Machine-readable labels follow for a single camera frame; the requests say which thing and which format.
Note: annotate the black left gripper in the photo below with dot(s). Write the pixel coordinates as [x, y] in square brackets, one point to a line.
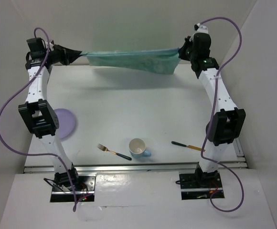
[67, 56]

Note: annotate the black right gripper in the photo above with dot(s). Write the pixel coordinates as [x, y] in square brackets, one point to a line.
[183, 55]

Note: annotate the teal green cloth napkin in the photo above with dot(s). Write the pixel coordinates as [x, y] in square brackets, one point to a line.
[162, 61]

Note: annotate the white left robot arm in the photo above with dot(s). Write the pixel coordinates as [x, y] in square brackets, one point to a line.
[39, 117]

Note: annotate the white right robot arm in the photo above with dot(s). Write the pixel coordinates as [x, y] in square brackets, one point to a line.
[226, 118]

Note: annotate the lavender plastic plate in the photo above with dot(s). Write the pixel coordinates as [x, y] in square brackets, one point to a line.
[67, 122]

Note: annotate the light blue ceramic mug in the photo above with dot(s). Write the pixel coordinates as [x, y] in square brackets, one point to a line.
[138, 149]

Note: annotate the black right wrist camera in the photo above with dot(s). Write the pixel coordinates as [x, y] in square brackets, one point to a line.
[200, 28]

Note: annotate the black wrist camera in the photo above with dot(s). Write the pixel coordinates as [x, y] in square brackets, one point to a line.
[200, 28]
[36, 45]

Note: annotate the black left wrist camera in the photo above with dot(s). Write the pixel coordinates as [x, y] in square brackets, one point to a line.
[36, 45]

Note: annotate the gold knife dark handle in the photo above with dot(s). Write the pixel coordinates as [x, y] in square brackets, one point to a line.
[187, 146]

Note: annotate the gold fork dark handle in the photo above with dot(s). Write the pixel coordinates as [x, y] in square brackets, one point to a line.
[105, 149]

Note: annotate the aluminium right frame rail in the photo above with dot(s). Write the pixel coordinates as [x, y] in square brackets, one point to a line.
[240, 150]

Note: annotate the aluminium frame rail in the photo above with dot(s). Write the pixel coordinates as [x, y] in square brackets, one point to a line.
[240, 150]
[127, 168]

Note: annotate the aluminium front frame rail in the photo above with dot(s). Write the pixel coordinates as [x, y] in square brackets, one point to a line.
[127, 168]

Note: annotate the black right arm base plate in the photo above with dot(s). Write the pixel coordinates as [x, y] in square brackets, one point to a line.
[192, 189]

